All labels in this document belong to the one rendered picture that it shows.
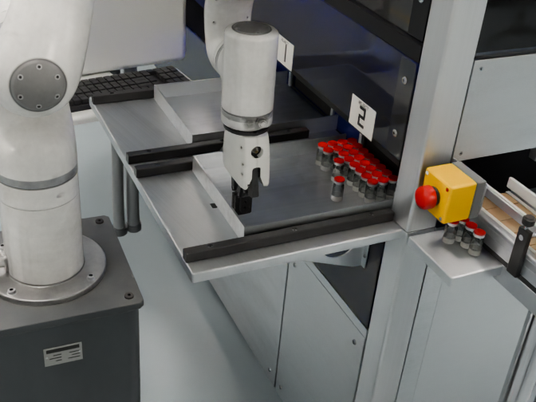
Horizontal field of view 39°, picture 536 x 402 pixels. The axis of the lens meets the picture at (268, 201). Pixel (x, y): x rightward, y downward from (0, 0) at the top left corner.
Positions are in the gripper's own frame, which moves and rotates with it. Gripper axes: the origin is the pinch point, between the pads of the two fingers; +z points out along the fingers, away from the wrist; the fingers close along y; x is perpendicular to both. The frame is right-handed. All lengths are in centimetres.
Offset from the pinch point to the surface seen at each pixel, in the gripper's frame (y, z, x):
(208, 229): 0.1, 4.4, 6.0
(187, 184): 15.4, 4.4, 4.4
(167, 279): 95, 93, -17
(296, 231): -8.0, 2.5, -6.9
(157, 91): 51, 1, -1
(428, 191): -18.9, -8.7, -24.4
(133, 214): 100, 67, -8
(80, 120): 64, 13, 14
